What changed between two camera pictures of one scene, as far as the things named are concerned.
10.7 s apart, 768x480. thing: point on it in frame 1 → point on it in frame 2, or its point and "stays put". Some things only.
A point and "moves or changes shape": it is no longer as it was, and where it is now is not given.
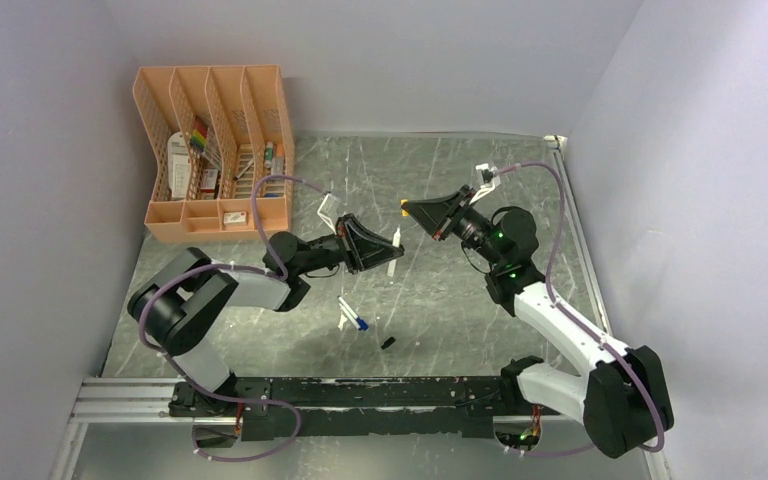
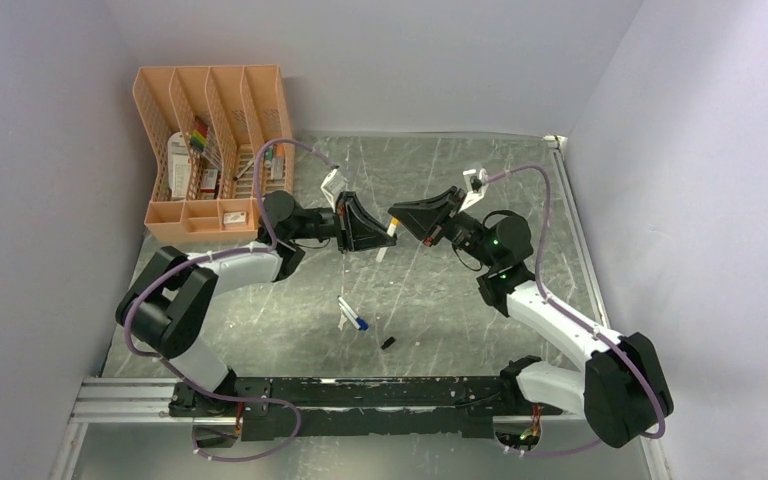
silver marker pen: [396, 242] moves or changes shape
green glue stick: [269, 154] stays put
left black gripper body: [350, 246] → [346, 229]
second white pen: [350, 316] stays put
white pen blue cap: [360, 321] stays put
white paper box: [178, 152] stays put
